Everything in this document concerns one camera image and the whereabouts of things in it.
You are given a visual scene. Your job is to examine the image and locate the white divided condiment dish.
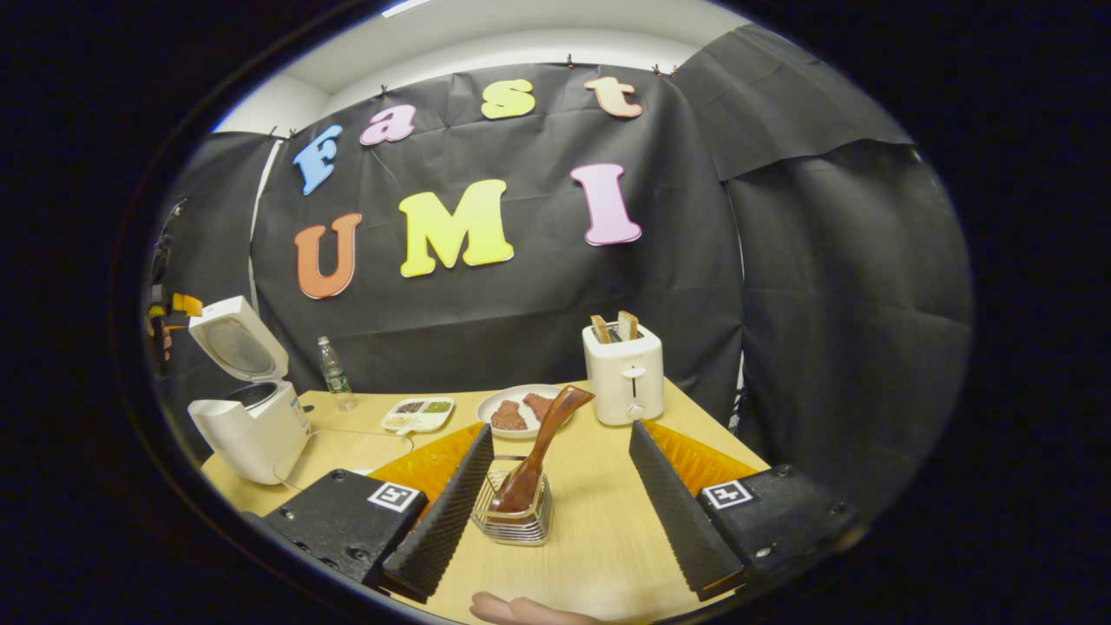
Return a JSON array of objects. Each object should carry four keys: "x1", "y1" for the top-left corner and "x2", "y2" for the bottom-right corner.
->
[{"x1": 382, "y1": 397, "x2": 456, "y2": 435}]

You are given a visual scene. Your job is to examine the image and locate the white rice cooker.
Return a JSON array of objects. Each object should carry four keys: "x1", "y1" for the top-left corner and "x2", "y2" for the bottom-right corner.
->
[{"x1": 187, "y1": 295, "x2": 313, "y2": 485}]

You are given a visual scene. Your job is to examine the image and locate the white toaster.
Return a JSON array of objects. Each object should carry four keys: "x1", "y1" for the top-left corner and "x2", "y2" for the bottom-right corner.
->
[{"x1": 582, "y1": 323, "x2": 665, "y2": 426}]

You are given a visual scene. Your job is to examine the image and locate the metal wire chopstick holder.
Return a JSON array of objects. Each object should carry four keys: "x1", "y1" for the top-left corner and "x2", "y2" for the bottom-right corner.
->
[{"x1": 470, "y1": 469, "x2": 555, "y2": 547}]

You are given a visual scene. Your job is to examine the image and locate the clear plastic water bottle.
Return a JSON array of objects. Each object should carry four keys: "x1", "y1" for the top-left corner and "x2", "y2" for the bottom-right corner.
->
[{"x1": 316, "y1": 336, "x2": 358, "y2": 411}]

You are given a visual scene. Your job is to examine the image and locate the white round plate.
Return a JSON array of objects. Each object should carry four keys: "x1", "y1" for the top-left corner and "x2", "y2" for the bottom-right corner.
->
[{"x1": 476, "y1": 385, "x2": 574, "y2": 440}]

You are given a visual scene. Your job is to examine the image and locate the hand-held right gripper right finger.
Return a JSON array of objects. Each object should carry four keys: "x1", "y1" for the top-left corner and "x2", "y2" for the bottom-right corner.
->
[{"x1": 628, "y1": 419, "x2": 869, "y2": 602}]

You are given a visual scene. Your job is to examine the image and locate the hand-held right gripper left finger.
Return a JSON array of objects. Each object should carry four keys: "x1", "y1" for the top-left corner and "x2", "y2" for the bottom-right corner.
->
[{"x1": 247, "y1": 423, "x2": 496, "y2": 605}]

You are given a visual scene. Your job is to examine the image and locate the brown wooden spoon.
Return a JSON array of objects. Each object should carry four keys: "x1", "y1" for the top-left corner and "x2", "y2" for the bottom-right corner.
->
[{"x1": 489, "y1": 385, "x2": 596, "y2": 515}]

